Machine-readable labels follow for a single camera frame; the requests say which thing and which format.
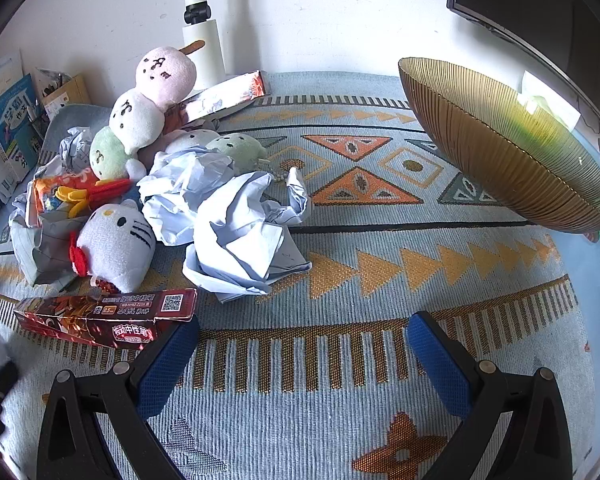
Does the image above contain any long orange box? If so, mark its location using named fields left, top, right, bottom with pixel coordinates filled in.
left=180, top=71, right=272, bottom=125

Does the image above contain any patterned blue woven mat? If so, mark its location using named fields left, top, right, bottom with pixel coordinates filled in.
left=0, top=71, right=596, bottom=480

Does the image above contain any blue cover book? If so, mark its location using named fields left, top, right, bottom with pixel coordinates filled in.
left=0, top=74, right=46, bottom=186

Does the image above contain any grey paper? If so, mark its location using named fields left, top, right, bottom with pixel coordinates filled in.
left=9, top=180, right=81, bottom=286

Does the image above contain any gold ribbed bowl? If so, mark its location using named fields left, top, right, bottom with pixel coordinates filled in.
left=397, top=56, right=600, bottom=233

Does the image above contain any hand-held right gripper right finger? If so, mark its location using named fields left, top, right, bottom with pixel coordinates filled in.
left=406, top=310, right=574, bottom=480

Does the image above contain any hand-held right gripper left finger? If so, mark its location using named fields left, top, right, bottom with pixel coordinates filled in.
left=36, top=315, right=202, bottom=480

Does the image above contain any dark red pen box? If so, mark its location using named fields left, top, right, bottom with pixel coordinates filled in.
left=14, top=287, right=199, bottom=349

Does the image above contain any clear printed pouch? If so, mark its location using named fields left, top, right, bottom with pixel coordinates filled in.
left=34, top=66, right=73, bottom=96

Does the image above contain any white desk lamp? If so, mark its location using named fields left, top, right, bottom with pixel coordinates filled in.
left=180, top=0, right=228, bottom=96

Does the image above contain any small white plush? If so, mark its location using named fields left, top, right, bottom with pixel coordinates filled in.
left=152, top=129, right=221, bottom=171

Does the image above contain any cardboard box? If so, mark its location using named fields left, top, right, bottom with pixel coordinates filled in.
left=42, top=75, right=92, bottom=117

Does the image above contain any three-ball dango plush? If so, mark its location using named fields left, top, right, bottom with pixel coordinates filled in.
left=89, top=40, right=207, bottom=181

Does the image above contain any red yellow plush toy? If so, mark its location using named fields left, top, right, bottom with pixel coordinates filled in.
left=55, top=177, right=133, bottom=218

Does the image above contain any white cat plush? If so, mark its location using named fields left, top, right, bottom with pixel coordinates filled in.
left=69, top=199, right=157, bottom=293

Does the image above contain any black monitor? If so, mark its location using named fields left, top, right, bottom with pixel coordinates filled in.
left=446, top=0, right=600, bottom=123

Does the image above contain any black mesh pen holder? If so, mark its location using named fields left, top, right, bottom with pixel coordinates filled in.
left=27, top=102, right=51, bottom=143

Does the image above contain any small green plush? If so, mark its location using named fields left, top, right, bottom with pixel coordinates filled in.
left=205, top=132, right=268, bottom=171

